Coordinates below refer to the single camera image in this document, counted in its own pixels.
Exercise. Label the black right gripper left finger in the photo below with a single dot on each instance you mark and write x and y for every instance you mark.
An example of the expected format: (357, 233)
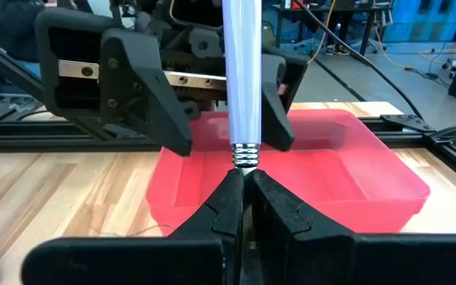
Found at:
(224, 221)

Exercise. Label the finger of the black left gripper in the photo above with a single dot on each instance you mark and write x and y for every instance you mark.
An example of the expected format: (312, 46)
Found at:
(137, 87)
(275, 118)

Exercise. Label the black-legged desk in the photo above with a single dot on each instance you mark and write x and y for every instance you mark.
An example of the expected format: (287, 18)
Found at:
(366, 23)

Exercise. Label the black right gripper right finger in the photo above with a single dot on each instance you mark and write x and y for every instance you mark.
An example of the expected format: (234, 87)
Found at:
(283, 237)

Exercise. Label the pink plastic bin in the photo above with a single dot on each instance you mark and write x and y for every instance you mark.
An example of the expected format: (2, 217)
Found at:
(331, 190)

